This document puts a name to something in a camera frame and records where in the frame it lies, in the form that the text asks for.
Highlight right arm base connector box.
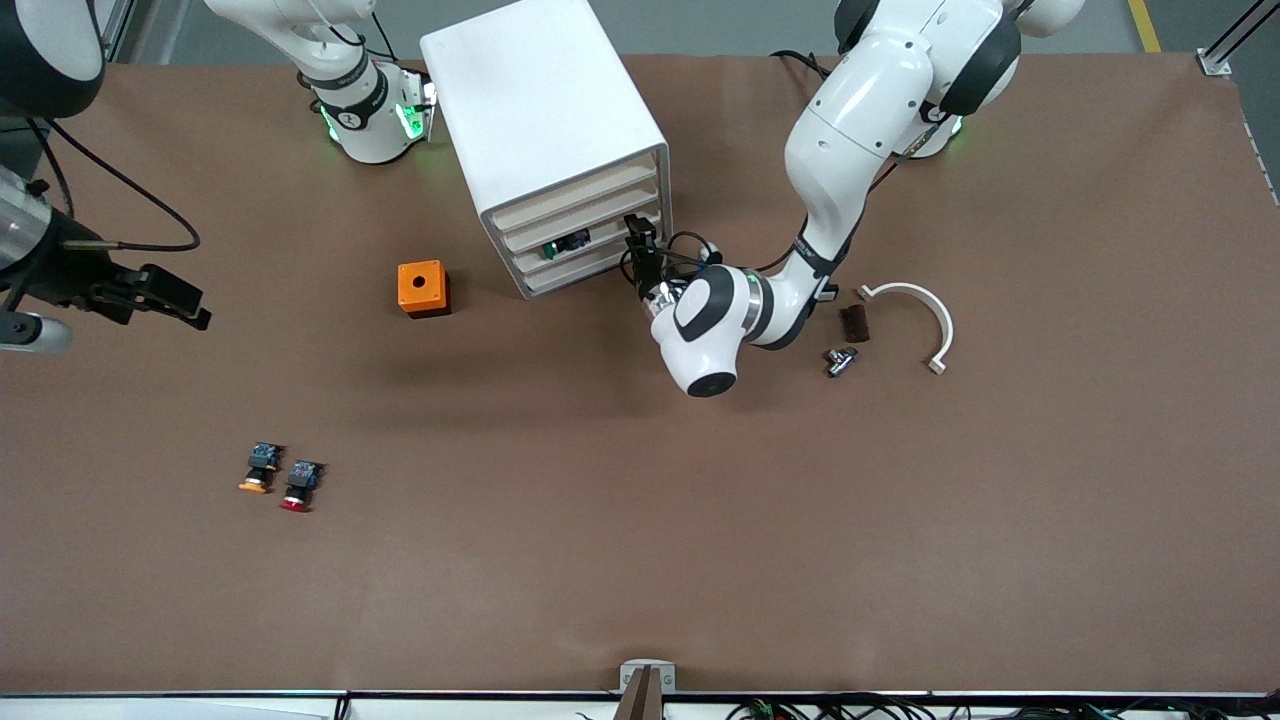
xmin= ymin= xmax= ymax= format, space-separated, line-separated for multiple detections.
xmin=400 ymin=65 xmax=438 ymax=141

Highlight yellow push button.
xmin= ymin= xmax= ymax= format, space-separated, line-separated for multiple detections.
xmin=238 ymin=442 xmax=284 ymax=495

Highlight red push button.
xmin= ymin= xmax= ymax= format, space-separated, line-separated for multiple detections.
xmin=278 ymin=459 xmax=326 ymax=514

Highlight brown table cover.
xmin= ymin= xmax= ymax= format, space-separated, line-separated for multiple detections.
xmin=0 ymin=50 xmax=1280 ymax=696

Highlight orange box with hole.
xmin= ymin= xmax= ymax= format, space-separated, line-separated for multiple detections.
xmin=397 ymin=260 xmax=452 ymax=320

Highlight black left base cable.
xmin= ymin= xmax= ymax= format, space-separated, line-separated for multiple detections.
xmin=770 ymin=50 xmax=836 ymax=81

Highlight aluminium profile post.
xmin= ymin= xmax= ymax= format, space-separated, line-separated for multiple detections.
xmin=1198 ymin=0 xmax=1280 ymax=76
xmin=95 ymin=0 xmax=136 ymax=63

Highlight white curved bracket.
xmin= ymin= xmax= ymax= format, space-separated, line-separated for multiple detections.
xmin=857 ymin=282 xmax=955 ymax=377

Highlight grey metal bracket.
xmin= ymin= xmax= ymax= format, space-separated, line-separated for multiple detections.
xmin=615 ymin=660 xmax=676 ymax=720

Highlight white table edge rail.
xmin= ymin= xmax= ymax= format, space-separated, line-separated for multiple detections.
xmin=0 ymin=690 xmax=1280 ymax=720

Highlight black cable bundle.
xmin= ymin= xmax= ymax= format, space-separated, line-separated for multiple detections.
xmin=725 ymin=695 xmax=1280 ymax=720

